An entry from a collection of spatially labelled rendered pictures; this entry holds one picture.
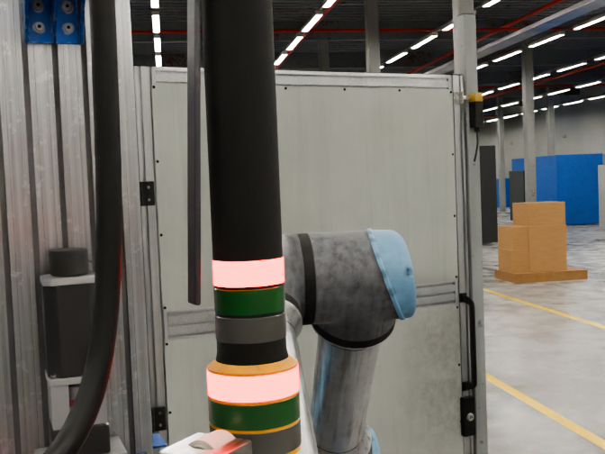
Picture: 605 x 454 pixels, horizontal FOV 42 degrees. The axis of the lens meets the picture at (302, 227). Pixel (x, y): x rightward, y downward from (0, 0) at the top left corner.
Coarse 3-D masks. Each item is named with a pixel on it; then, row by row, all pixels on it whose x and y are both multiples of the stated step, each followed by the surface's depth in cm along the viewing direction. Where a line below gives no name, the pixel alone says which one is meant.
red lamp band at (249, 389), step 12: (288, 372) 36; (216, 384) 36; (228, 384) 36; (240, 384) 35; (252, 384) 35; (264, 384) 36; (276, 384) 36; (288, 384) 36; (216, 396) 36; (228, 396) 36; (240, 396) 35; (252, 396) 35; (264, 396) 36; (276, 396) 36
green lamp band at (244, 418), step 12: (216, 408) 36; (228, 408) 36; (240, 408) 36; (252, 408) 35; (264, 408) 36; (276, 408) 36; (288, 408) 36; (300, 408) 38; (216, 420) 36; (228, 420) 36; (240, 420) 36; (252, 420) 36; (264, 420) 36; (276, 420) 36; (288, 420) 36
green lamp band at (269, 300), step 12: (276, 288) 36; (216, 300) 37; (228, 300) 36; (240, 300) 36; (252, 300) 36; (264, 300) 36; (276, 300) 36; (216, 312) 37; (228, 312) 36; (240, 312) 36; (252, 312) 36; (264, 312) 36; (276, 312) 36
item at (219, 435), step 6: (210, 432) 35; (216, 432) 35; (222, 432) 35; (228, 432) 35; (204, 438) 34; (210, 438) 34; (216, 438) 34; (222, 438) 35; (228, 438) 35; (234, 438) 35; (192, 444) 34; (198, 444) 34; (204, 444) 34; (210, 444) 34; (216, 444) 34; (222, 444) 34
